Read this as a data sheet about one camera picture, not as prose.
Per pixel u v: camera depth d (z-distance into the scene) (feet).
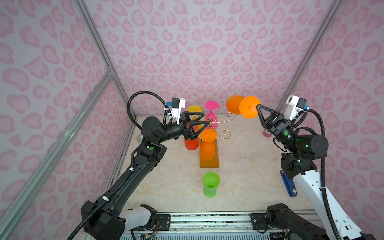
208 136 2.20
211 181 2.57
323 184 1.41
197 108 2.51
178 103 1.65
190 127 1.63
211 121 2.45
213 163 3.04
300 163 1.57
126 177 1.44
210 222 2.46
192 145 2.65
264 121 1.62
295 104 1.54
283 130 1.56
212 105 2.57
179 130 1.70
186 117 1.90
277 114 1.58
